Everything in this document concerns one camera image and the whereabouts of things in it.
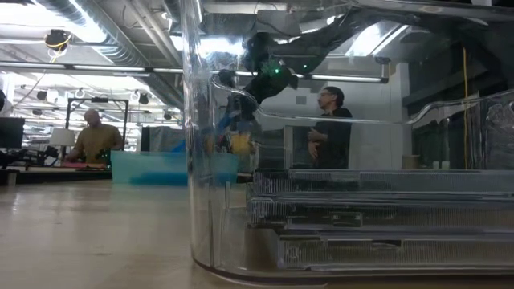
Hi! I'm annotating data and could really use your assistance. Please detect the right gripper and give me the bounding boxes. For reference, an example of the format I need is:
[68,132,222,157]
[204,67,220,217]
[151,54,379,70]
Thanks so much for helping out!
[226,31,300,124]

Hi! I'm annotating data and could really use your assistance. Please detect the teal plastic bin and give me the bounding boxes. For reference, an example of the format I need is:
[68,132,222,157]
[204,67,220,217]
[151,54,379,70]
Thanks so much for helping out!
[110,150,241,187]

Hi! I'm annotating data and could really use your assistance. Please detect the clear plastic bin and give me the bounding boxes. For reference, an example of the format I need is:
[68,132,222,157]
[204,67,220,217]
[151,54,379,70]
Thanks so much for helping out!
[179,0,514,286]

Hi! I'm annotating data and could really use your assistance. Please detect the person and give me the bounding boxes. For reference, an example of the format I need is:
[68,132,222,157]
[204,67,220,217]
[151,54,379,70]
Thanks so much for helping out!
[229,133,253,156]
[63,108,124,165]
[307,85,354,169]

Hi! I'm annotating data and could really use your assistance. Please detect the grey cover cloth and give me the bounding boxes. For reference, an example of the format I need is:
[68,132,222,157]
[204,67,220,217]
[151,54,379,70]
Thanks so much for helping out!
[141,125,186,153]

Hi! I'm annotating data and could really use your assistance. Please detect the pink flat object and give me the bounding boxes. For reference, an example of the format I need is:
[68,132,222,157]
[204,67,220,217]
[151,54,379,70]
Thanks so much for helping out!
[60,161,109,169]

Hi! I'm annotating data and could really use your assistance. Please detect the white table lamp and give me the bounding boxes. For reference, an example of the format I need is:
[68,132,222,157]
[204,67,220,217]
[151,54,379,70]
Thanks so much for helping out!
[49,128,77,160]

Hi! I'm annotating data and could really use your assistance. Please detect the dark background table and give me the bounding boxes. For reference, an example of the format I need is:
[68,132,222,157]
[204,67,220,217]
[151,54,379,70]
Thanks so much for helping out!
[0,166,113,185]

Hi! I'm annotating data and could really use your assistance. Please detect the black monitor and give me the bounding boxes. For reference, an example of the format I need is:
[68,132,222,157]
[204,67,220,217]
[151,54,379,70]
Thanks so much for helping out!
[0,116,26,149]

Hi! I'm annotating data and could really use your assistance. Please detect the silver air duct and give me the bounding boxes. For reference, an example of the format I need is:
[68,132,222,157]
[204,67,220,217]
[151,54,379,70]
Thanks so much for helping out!
[162,0,184,24]
[34,0,141,68]

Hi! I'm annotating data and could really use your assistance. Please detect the black metal stand frame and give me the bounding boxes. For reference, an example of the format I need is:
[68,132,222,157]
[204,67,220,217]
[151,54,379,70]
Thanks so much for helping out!
[63,97,129,153]

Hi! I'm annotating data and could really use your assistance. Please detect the yellow ceiling cord reel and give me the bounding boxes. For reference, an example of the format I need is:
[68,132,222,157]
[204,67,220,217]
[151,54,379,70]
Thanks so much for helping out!
[44,28,72,52]

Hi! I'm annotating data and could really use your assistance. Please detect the yellow hanging cord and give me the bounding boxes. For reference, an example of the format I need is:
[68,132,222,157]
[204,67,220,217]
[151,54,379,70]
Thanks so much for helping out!
[461,47,471,169]

